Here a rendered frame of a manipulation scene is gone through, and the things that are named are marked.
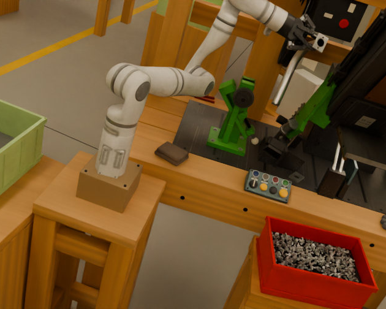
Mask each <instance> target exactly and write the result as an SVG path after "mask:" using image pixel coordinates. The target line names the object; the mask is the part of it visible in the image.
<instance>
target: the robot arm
mask: <svg viewBox="0 0 386 309"><path fill-rule="evenodd" d="M240 11H242V12H244V13H246V14H248V15H250V16H252V17H253V18H255V19H256V20H258V21H259V22H261V23H263V24H264V25H265V26H266V28H265V29H264V31H263V34H264V35H266V36H269V35H270V33H271V32H272V31H274V32H276V33H278V34H279V35H281V36H282V37H285V38H286V40H287V41H288V43H287V46H286V49H288V50H304V49H305V48H308V49H309V50H311V51H317V50H315V49H313V48H312V44H310V43H308V42H307V41H306V40H305V38H304V37H303V34H307V35H309V36H311V37H312V38H313V39H316V37H317V35H318V34H316V33H315V32H314V29H315V28H316V27H315V25H314V23H313V22H312V21H311V19H310V17H309V16H308V14H304V15H302V16H301V17H300V18H296V17H294V16H293V15H292V14H290V13H288V12H287V11H285V10H284V9H282V8H280V7H278V6H276V5H274V4H272V3H271V2H270V1H267V0H223V3H222V6H221V9H220V11H219V13H218V15H217V17H216V19H215V21H214V23H213V25H212V27H211V29H210V31H209V33H208V34H207V36H206V37H205V40H204V41H203V42H202V44H201V45H200V46H199V48H198V50H197V51H196V52H195V54H194V55H193V57H192V59H191V60H190V62H189V63H188V65H187V66H186V68H185V70H181V69H178V68H174V67H145V66H137V65H134V64H129V63H119V64H117V65H115V66H113V67H112V68H111V69H110V70H109V72H108V74H107V76H106V84H107V86H108V88H109V90H110V91H111V92H112V93H114V94H115V95H117V96H119V97H120V98H122V99H124V100H125V101H124V104H114V105H111V106H109V108H108V109H107V114H106V117H105V123H104V128H103V131H102V136H101V140H100V145H99V150H98V153H97V159H96V164H95V168H96V170H97V173H98V174H101V175H105V176H108V177H112V178H118V177H119V176H122V175H123V174H124V173H125V170H126V166H127V162H128V159H129V154H130V152H131V147H132V142H133V139H134V135H135V131H136V128H137V124H138V120H139V118H140V117H141V115H142V112H143V109H144V106H145V103H146V100H147V97H148V94H149V93H150V94H153V95H155V96H160V97H172V96H195V97H204V96H206V95H208V94H209V93H210V92H211V91H212V90H213V88H214V85H215V79H214V77H213V76H212V75H211V74H210V73H209V72H208V71H206V70H205V69H203V68H201V67H200V65H201V63H202V62H203V60H204V59H205V58H206V57H207V56H208V55H209V54H210V53H212V52H213V51H215V50H216V49H218V48H219V47H221V46H222V45H224V44H225V43H226V42H227V40H228V39H229V37H230V35H231V33H232V31H233V29H234V27H235V25H236V23H237V19H238V14H239V12H240ZM302 21H303V22H305V23H306V25H307V27H308V28H307V27H304V25H303V22H302ZM292 41H297V42H298V43H300V44H301V45H302V46H299V45H294V43H292Z"/></svg>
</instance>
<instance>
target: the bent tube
mask: <svg viewBox="0 0 386 309"><path fill-rule="evenodd" d="M322 37H323V38H322ZM327 41H328V38H327V37H325V36H324V35H323V34H321V33H318V35H317V37H316V39H315V40H312V41H310V42H308V43H310V44H312V48H313V49H315V50H317V51H318V52H320V53H322V52H323V50H324V48H325V45H326V43H327ZM317 48H318V49H317ZM308 51H310V50H309V49H308V48H305V49H304V50H298V51H297V52H296V54H294V56H293V58H292V59H291V60H290V63H289V65H288V66H287V69H286V71H285V73H284V76H283V78H282V80H281V82H280V84H279V87H278V89H277V92H276V94H275V96H274V98H273V100H272V104H273V105H275V106H279V105H280V103H281V101H282V98H283V96H284V94H285V91H286V89H287V87H288V85H289V83H290V80H291V78H292V76H293V73H294V71H295V69H296V67H297V65H298V63H299V62H300V60H301V59H302V57H304V55H305V54H307V52H308Z"/></svg>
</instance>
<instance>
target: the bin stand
mask: <svg viewBox="0 0 386 309"><path fill-rule="evenodd" d="M257 237H258V238H259V237H260V236H258V235H254V236H253V238H252V240H251V243H250V245H249V250H248V254H247V256H246V259H245V260H244V262H243V265H242V267H241V269H240V272H239V274H238V276H237V278H236V280H235V282H234V284H233V287H232V289H231V291H230V294H229V296H228V298H227V300H226V302H225V304H224V307H223V309H332V308H327V307H321V306H318V305H313V304H310V303H305V302H300V301H296V300H291V299H286V298H283V297H278V296H273V295H269V294H264V293H261V292H260V281H259V269H258V262H257V249H256V243H257V241H256V238H257Z"/></svg>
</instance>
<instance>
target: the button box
mask: <svg viewBox="0 0 386 309"><path fill-rule="evenodd" d="M254 171H257V170H254V169H250V170H249V172H248V173H247V175H246V179H245V186H244V190H245V191H247V192H250V193H253V194H257V195H260V196H263V197H267V198H269V199H273V200H276V201H279V202H282V203H285V204H286V203H288V199H289V194H290V188H291V185H292V182H291V181H288V180H287V181H288V183H289V184H288V185H287V186H285V185H283V183H282V182H283V181H284V180H285V179H283V178H279V177H277V178H278V180H279V181H278V182H277V183H275V182H274V181H273V178H274V177H275V176H273V175H269V174H267V175H268V176H269V178H268V179H267V180H266V179H264V178H263V175H264V174H266V173H263V172H259V171H258V173H259V175H258V176H257V177H256V176H254V174H253V172H254ZM252 180H255V181H256V182H257V187H255V188H252V187H251V186H250V182H251V181H252ZM262 183H264V184H266V185H267V189H266V190H265V191H262V190H261V189H260V185H261V184H262ZM272 186H274V187H276V188H277V192H276V193H275V194H272V193H271V192H270V188H271V187H272ZM281 189H285V190H287V192H288V195H287V196H286V197H281V196H280V195H279V191H280V190H281Z"/></svg>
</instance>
